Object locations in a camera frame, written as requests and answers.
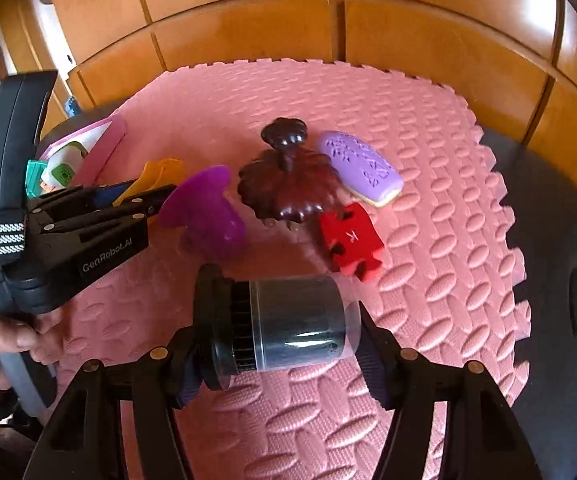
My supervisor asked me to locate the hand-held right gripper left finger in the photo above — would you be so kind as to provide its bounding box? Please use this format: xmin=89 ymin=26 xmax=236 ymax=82
xmin=28 ymin=327 xmax=205 ymax=480

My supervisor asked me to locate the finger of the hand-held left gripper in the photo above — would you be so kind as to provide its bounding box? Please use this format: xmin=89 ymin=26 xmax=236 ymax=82
xmin=28 ymin=181 xmax=136 ymax=211
xmin=43 ymin=185 xmax=178 ymax=234

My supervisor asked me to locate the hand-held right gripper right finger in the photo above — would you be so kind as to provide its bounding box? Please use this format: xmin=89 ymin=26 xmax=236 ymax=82
xmin=356 ymin=305 xmax=544 ymax=480

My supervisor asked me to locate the yellow plastic toy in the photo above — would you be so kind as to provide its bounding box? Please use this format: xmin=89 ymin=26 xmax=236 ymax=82
xmin=113 ymin=158 xmax=186 ymax=226

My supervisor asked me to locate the white green plug-in device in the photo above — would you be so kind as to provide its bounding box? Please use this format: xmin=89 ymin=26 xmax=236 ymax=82
xmin=43 ymin=144 xmax=88 ymax=191

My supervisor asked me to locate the pink cardboard box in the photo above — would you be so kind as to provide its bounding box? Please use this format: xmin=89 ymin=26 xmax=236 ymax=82
xmin=36 ymin=115 xmax=128 ymax=191

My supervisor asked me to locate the purple plastic funnel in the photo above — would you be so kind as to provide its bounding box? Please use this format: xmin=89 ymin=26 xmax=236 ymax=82
xmin=159 ymin=165 xmax=246 ymax=261

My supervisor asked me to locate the green ribbed cylinder toy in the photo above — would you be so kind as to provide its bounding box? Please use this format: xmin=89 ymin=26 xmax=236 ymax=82
xmin=25 ymin=159 xmax=52 ymax=198

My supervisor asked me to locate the black grey canister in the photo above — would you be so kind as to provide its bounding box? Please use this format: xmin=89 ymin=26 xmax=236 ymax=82
xmin=193 ymin=262 xmax=363 ymax=392

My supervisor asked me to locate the dark brown flower-shaped stand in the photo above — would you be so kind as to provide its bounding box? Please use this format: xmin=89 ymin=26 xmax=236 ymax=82
xmin=238 ymin=117 xmax=342 ymax=223

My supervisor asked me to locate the lavender soap case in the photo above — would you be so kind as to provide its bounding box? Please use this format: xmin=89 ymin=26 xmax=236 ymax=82
xmin=317 ymin=131 xmax=403 ymax=207

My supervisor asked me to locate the red puzzle piece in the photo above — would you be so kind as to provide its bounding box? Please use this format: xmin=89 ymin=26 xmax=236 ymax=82
xmin=317 ymin=202 xmax=385 ymax=278

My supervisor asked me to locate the pink foam mat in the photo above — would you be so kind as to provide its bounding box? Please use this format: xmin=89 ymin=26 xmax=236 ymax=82
xmin=33 ymin=58 xmax=532 ymax=480

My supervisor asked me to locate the wooden wardrobe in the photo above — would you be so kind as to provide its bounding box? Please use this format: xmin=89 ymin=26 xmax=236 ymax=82
xmin=43 ymin=0 xmax=577 ymax=241

